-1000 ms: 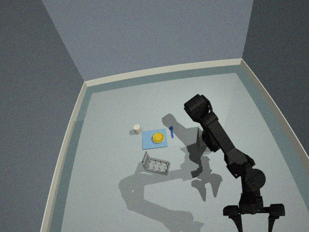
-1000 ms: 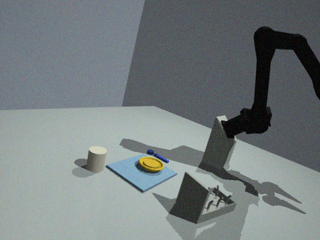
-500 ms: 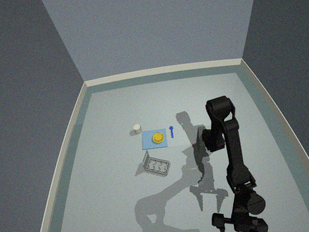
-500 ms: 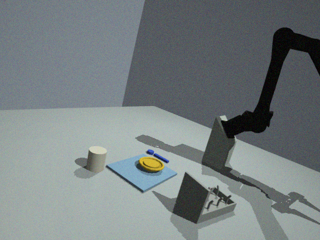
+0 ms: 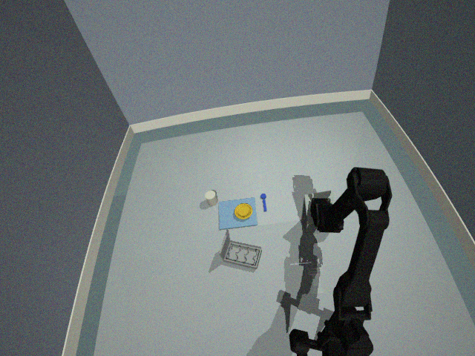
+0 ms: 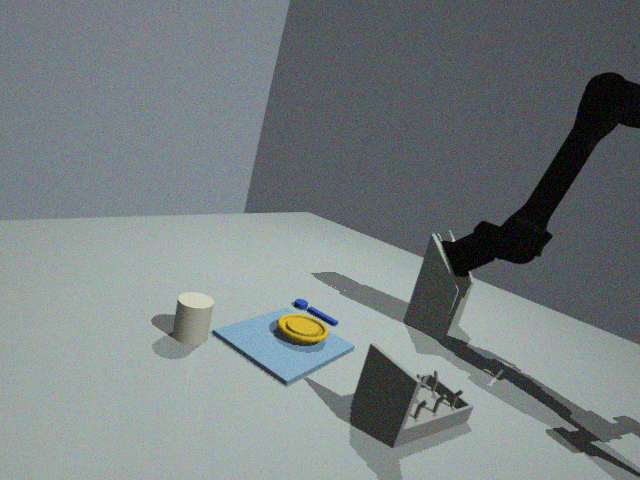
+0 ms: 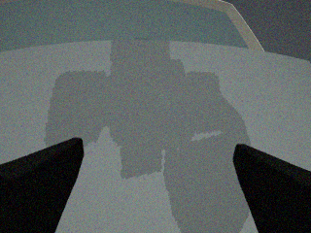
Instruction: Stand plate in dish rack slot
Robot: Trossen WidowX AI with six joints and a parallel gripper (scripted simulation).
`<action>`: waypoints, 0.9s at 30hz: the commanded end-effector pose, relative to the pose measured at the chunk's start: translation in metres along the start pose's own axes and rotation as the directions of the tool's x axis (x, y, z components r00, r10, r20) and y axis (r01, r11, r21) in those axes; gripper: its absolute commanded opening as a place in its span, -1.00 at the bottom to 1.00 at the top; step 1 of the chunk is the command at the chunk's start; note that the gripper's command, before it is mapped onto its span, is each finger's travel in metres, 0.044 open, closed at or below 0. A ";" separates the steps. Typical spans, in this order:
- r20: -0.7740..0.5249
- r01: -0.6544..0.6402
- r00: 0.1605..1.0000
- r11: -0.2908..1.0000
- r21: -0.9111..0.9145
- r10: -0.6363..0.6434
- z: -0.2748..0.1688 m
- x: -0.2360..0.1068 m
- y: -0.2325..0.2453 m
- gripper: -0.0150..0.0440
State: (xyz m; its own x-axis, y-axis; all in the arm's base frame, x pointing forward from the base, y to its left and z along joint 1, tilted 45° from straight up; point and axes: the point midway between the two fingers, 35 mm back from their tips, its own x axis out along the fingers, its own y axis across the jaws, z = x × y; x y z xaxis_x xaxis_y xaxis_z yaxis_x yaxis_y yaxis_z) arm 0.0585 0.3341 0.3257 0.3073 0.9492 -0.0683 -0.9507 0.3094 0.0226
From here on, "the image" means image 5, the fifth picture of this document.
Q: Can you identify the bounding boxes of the yellow round plate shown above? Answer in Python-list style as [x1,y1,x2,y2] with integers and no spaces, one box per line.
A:
[235,203,253,219]

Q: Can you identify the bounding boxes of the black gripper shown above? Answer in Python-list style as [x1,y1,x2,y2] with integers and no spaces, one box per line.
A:
[289,320,341,356]

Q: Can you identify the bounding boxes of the light blue mat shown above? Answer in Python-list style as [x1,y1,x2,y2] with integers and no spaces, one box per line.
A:
[219,197,258,230]

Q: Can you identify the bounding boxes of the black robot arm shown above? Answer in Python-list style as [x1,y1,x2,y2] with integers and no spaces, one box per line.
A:
[311,167,392,356]

